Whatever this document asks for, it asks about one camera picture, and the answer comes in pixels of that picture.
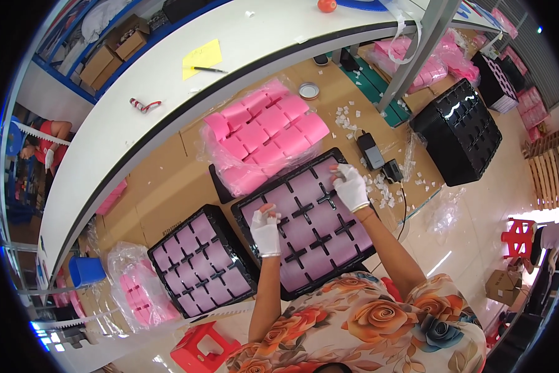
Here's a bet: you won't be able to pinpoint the clear bag of pink boxes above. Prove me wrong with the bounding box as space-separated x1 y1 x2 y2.
106 241 183 333
197 76 331 197

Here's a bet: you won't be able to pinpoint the blue shelf with cardboard boxes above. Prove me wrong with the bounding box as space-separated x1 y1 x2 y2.
31 0 233 106

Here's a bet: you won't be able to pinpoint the stack of pink packs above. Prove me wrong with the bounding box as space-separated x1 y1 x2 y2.
516 86 551 132

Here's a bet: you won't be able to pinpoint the black charger block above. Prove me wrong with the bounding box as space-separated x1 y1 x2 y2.
382 159 404 184

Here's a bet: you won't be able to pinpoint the small black tray, pink boxes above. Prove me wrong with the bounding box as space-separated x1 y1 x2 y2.
147 204 258 320

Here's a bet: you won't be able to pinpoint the yellow paper note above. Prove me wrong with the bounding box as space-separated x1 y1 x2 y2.
182 39 223 81

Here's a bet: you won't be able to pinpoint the brown cardboard floor sheet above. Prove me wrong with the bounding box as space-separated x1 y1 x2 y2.
76 44 448 336

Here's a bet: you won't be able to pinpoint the green floor mat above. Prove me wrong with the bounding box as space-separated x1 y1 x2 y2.
339 55 413 128

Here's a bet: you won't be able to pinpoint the dark grey power bank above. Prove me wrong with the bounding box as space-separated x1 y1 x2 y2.
356 132 386 171

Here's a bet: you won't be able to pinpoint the stack of filled black trays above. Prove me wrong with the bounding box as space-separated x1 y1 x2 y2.
470 51 521 114

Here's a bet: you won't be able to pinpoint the red and white striped clip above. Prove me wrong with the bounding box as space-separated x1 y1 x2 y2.
129 97 163 114

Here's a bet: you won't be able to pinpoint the person's body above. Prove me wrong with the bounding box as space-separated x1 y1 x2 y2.
214 272 488 373

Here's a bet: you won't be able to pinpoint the grey metal table leg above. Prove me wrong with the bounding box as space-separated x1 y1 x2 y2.
376 0 463 113

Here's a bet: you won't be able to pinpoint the blue round plate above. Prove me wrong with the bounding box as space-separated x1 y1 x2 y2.
336 0 388 13

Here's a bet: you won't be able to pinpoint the blue plastic bin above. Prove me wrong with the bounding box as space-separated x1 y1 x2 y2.
68 255 107 289

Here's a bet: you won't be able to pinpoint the person's left hand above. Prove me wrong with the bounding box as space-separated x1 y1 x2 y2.
250 204 282 258

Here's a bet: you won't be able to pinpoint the heap of pink box bags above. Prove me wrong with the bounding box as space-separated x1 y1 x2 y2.
367 28 481 95

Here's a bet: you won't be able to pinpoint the white work table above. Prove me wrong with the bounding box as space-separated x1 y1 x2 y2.
36 0 503 286

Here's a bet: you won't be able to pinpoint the crumpled clear plastic bag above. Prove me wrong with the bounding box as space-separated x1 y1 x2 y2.
423 186 467 235

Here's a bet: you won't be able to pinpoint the red plastic stool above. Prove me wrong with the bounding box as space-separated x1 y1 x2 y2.
169 320 242 373
501 217 537 260

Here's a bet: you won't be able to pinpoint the white paper strip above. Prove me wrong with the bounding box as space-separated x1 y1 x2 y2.
387 0 423 65

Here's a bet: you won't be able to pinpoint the heap of white paper scraps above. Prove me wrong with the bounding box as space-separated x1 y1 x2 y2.
332 100 444 211

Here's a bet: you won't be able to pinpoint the person's right hand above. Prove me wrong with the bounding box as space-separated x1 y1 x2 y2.
330 163 371 214

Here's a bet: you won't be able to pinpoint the white serrated strip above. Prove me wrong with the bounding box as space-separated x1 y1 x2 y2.
15 120 71 147

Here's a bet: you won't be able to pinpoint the black cable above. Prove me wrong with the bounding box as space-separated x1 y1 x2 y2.
371 181 410 274

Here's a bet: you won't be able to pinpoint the large black tray, pink boxes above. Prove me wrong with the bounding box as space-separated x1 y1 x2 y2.
231 147 378 302

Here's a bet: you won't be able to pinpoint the brown cardboard box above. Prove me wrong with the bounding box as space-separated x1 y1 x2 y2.
485 269 523 306

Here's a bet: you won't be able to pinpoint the loose pink boxes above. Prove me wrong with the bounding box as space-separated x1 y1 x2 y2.
95 179 128 216

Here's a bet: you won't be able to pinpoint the round metal jar lid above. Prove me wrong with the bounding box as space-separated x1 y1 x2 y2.
298 82 321 101

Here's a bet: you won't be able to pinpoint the wooden pallet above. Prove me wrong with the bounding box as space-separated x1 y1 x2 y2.
521 125 559 211

